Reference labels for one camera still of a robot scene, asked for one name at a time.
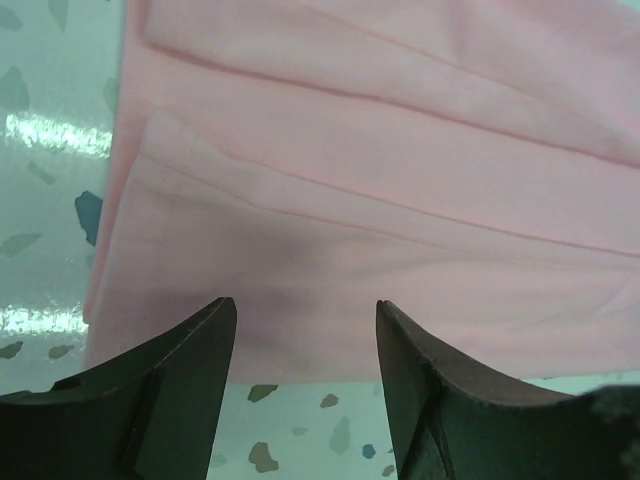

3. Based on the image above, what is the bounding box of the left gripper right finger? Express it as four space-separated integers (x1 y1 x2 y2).
376 301 639 480

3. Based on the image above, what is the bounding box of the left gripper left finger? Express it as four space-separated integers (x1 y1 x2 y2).
1 298 237 480

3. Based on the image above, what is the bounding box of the pink t shirt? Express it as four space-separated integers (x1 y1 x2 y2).
84 1 639 383

